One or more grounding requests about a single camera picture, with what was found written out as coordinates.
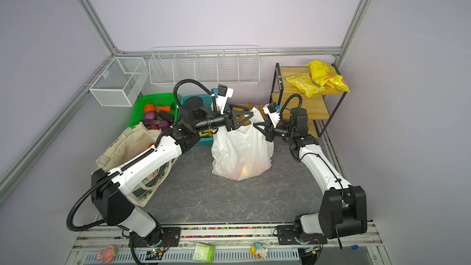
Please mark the orange carrot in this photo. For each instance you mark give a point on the orange carrot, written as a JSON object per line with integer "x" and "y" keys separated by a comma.
{"x": 164, "y": 108}

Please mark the long white wire basket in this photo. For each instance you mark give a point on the long white wire basket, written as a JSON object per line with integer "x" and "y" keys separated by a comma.
{"x": 238, "y": 64}

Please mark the white plastic grocery bag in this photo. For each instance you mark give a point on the white plastic grocery bag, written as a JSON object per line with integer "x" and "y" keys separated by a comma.
{"x": 243, "y": 153}

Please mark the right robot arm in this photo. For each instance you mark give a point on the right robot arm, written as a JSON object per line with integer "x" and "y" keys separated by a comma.
{"x": 343, "y": 210}

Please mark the croissant top middle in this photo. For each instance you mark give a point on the croissant top middle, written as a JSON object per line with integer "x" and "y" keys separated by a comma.
{"x": 248, "y": 106}

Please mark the dark purple eggplant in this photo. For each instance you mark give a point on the dark purple eggplant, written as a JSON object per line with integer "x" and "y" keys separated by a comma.
{"x": 165, "y": 116}

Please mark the yellow chip bag right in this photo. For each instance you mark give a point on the yellow chip bag right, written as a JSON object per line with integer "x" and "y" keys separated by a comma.
{"x": 324, "y": 74}

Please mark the yellow chip bag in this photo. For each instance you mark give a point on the yellow chip bag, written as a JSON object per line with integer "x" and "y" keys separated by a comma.
{"x": 304, "y": 83}
{"x": 324, "y": 74}

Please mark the yellow toy figure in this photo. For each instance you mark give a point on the yellow toy figure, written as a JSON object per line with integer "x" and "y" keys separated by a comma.
{"x": 259, "y": 250}

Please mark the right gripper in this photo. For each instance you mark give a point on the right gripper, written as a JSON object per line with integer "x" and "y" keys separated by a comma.
{"x": 270, "y": 130}

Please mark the purple onion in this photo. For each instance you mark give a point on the purple onion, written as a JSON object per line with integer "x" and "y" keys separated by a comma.
{"x": 150, "y": 115}

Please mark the teal plastic basket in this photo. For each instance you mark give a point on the teal plastic basket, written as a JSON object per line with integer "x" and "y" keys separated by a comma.
{"x": 196, "y": 113}

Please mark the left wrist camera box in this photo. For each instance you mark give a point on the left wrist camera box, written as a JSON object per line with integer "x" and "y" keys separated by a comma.
{"x": 220, "y": 96}

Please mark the green plastic basket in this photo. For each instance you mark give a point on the green plastic basket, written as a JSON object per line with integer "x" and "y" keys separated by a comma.
{"x": 162, "y": 99}

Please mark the orange red tomato back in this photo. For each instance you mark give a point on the orange red tomato back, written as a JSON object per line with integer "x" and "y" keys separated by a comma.
{"x": 149, "y": 108}

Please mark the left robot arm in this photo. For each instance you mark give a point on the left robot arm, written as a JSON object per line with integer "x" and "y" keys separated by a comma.
{"x": 110, "y": 189}

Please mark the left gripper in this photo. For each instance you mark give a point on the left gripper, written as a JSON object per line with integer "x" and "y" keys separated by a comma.
{"x": 229, "y": 122}

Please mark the yellow chip bag left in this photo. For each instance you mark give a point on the yellow chip bag left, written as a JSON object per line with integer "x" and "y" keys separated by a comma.
{"x": 304, "y": 83}

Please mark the green small box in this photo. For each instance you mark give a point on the green small box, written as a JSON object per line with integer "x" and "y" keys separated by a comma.
{"x": 203, "y": 253}

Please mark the pink toy figure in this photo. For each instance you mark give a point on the pink toy figure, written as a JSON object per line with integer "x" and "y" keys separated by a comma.
{"x": 106, "y": 256}

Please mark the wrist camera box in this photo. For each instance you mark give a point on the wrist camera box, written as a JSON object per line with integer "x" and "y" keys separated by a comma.
{"x": 272, "y": 112}
{"x": 220, "y": 96}

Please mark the small white mesh basket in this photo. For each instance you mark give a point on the small white mesh basket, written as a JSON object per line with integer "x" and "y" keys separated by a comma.
{"x": 120, "y": 82}

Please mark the purple eggplant front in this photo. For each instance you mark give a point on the purple eggplant front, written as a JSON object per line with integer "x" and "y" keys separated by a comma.
{"x": 156, "y": 124}

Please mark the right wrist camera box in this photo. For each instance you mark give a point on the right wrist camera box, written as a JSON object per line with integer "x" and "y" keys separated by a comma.
{"x": 272, "y": 112}

